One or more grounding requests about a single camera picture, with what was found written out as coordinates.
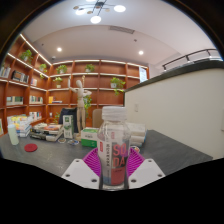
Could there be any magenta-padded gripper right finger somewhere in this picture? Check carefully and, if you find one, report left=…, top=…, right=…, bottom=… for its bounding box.
left=125, top=147, right=167, bottom=190

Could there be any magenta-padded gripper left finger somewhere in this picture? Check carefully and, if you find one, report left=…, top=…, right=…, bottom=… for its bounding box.
left=61, top=147, right=103, bottom=190

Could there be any clear plastic drink bottle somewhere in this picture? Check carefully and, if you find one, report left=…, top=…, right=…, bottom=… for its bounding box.
left=96, top=105, right=132, bottom=192

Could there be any flat green white box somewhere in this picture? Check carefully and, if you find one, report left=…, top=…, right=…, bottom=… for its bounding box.
left=80, top=127, right=100, bottom=148

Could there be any flat round red coaster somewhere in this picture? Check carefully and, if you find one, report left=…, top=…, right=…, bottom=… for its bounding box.
left=23, top=142, right=38, bottom=153

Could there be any tan chair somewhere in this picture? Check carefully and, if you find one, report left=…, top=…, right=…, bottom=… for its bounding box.
left=92, top=108, right=104, bottom=129

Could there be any wooden artist mannequin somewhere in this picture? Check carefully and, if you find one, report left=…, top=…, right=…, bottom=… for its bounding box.
left=68, top=75, right=93, bottom=134

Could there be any stack of colourful books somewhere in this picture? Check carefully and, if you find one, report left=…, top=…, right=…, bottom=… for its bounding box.
left=6, top=114, right=33, bottom=138

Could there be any wooden shelf unit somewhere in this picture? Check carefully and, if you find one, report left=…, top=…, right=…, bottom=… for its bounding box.
left=0, top=33, right=150, bottom=138

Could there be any ceiling air vent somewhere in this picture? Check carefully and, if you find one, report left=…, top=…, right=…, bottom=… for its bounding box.
left=109, top=25, right=136, bottom=35

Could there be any ceiling lamp with round bulbs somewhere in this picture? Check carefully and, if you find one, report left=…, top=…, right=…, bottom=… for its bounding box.
left=72, top=0, right=127, bottom=25

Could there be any black ceiling rail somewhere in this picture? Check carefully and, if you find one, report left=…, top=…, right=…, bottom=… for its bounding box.
left=162, top=48, right=219, bottom=71

